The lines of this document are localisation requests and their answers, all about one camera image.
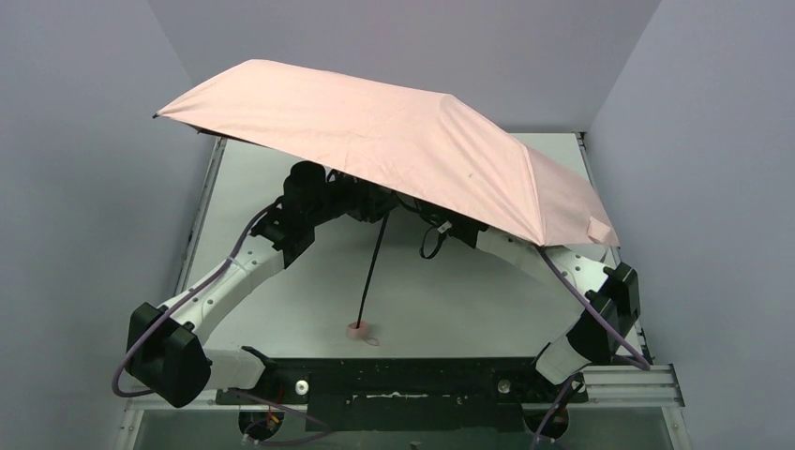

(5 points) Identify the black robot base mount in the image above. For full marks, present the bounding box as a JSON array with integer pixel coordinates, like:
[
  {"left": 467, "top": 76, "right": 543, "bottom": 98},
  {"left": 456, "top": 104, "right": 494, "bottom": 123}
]
[{"left": 216, "top": 357, "right": 589, "bottom": 443}]

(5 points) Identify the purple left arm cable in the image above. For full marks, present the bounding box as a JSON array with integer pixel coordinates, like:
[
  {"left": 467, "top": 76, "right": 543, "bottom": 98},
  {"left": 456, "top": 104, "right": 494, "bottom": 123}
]
[{"left": 112, "top": 207, "right": 334, "bottom": 447}]

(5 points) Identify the pink folding umbrella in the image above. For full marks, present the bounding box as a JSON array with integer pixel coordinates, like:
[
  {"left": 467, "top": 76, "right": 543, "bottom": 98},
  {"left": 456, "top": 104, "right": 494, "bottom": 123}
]
[{"left": 152, "top": 58, "right": 621, "bottom": 347}]

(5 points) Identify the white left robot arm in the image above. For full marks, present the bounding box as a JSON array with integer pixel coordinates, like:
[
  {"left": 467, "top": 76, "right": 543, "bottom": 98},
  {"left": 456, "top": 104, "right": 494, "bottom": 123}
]
[{"left": 122, "top": 161, "right": 399, "bottom": 408}]

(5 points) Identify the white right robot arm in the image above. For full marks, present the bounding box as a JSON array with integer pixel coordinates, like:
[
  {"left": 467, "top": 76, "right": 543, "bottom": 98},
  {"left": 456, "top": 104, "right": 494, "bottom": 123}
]
[{"left": 422, "top": 219, "right": 651, "bottom": 385}]

